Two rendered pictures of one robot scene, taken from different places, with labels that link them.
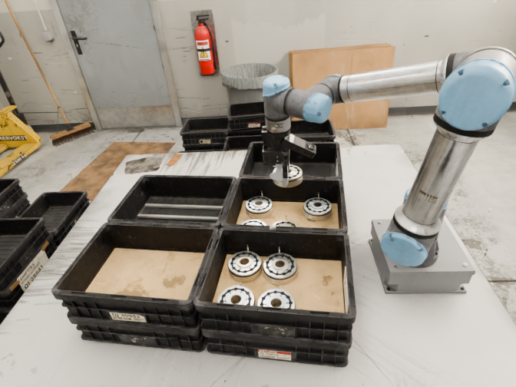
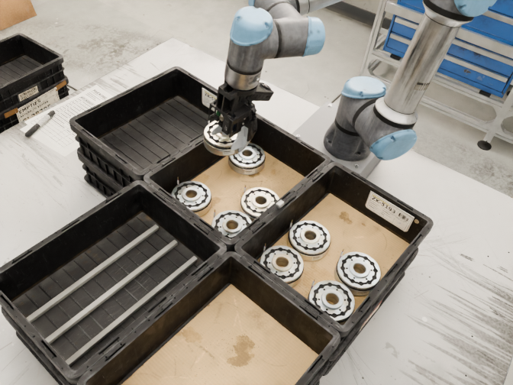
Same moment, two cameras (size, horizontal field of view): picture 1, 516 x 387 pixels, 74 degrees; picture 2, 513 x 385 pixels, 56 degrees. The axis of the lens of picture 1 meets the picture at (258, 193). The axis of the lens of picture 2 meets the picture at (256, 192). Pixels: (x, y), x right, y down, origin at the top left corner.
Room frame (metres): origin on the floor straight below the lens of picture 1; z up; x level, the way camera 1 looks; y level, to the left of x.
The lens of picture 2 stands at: (0.54, 0.68, 1.78)
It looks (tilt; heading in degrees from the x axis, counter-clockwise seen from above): 47 degrees down; 294
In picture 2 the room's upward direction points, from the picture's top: 7 degrees clockwise
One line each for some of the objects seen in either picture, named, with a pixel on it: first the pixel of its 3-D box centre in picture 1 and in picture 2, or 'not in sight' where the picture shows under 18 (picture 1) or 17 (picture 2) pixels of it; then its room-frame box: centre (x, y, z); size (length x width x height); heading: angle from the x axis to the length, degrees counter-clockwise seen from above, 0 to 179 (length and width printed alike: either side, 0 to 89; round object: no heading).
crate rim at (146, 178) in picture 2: (286, 203); (240, 171); (0.95, -0.09, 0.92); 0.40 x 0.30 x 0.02; 79
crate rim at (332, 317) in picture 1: (277, 268); (337, 237); (0.65, -0.04, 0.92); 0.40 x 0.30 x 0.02; 79
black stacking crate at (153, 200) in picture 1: (179, 210); (115, 279); (1.03, 0.30, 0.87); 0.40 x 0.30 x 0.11; 79
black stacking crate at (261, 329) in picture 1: (278, 280); (333, 250); (0.65, -0.04, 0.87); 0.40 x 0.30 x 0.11; 79
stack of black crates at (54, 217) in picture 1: (59, 232); not in sight; (1.65, 1.24, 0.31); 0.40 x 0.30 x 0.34; 175
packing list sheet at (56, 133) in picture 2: not in sight; (79, 117); (1.64, -0.20, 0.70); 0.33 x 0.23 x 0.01; 85
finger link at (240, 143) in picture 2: (279, 176); (238, 142); (0.95, -0.07, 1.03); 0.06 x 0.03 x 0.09; 79
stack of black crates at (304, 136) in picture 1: (305, 155); (16, 105); (2.25, -0.38, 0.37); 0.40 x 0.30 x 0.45; 84
